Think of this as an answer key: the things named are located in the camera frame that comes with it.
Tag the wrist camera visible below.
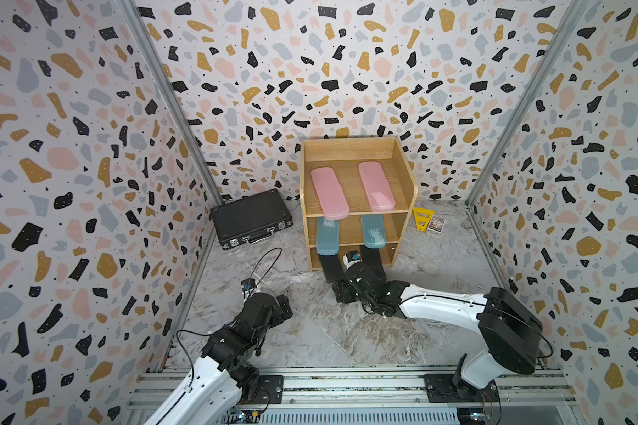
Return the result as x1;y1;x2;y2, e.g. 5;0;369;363
241;277;257;299
342;251;362;269

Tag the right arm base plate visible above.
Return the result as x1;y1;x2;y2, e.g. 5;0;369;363
423;374;499;403

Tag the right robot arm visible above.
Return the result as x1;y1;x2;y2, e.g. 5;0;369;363
331;260;543;401

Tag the black pencil case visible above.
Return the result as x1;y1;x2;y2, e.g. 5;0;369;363
360;245;383;269
319;254;345;283

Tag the teal pencil case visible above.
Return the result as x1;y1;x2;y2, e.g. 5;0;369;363
316;217;340;256
360;214;387;249

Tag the wooden three-tier shelf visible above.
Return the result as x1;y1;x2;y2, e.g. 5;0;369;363
300;137;418;271

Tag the black briefcase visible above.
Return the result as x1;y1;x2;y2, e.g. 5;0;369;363
209;189;293;250

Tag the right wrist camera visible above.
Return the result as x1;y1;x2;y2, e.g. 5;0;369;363
342;251;362;269

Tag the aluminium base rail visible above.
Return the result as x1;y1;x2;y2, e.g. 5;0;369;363
122;367;586;424

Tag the small card box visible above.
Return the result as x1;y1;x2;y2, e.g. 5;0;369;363
427;215;446;234

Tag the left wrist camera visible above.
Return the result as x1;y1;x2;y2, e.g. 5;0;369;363
241;277;257;299

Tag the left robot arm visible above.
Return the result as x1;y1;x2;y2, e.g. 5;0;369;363
147;292;292;424

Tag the pink pencil case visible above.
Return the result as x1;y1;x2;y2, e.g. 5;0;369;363
310;168;350;221
358;161;396;213

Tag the yellow triangular packet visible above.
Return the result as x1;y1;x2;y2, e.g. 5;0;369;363
413;206;434;232

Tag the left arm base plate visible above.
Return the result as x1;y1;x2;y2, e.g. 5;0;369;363
240;375;285;406

